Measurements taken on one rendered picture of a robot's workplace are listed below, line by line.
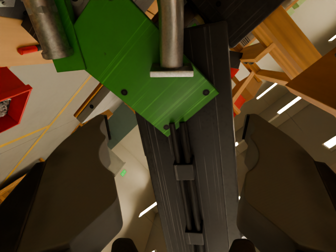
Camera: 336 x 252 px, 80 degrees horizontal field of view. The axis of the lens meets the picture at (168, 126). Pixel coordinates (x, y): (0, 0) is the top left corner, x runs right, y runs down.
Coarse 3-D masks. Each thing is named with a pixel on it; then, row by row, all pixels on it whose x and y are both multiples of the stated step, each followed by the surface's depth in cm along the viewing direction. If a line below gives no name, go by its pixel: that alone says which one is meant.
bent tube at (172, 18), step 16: (160, 0) 22; (176, 0) 22; (160, 16) 23; (176, 16) 23; (160, 32) 24; (176, 32) 23; (160, 48) 25; (176, 48) 24; (160, 64) 26; (176, 64) 25
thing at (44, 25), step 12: (24, 0) 22; (36, 0) 22; (48, 0) 23; (36, 12) 22; (48, 12) 23; (36, 24) 23; (48, 24) 23; (60, 24) 24; (48, 36) 24; (60, 36) 24; (48, 48) 24; (60, 48) 25; (72, 48) 26
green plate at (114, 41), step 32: (96, 0) 25; (128, 0) 25; (96, 32) 27; (128, 32) 27; (96, 64) 29; (128, 64) 29; (192, 64) 29; (128, 96) 31; (160, 96) 31; (192, 96) 31; (160, 128) 34
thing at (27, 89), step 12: (0, 72) 59; (0, 84) 57; (12, 84) 59; (24, 84) 62; (0, 96) 55; (12, 96) 58; (24, 96) 64; (0, 108) 65; (12, 108) 70; (24, 108) 69; (0, 120) 71; (12, 120) 73; (0, 132) 69
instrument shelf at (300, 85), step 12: (324, 60) 67; (312, 72) 67; (324, 72) 61; (288, 84) 74; (300, 84) 67; (312, 84) 61; (324, 84) 56; (300, 96) 67; (312, 96) 56; (324, 96) 51; (324, 108) 52
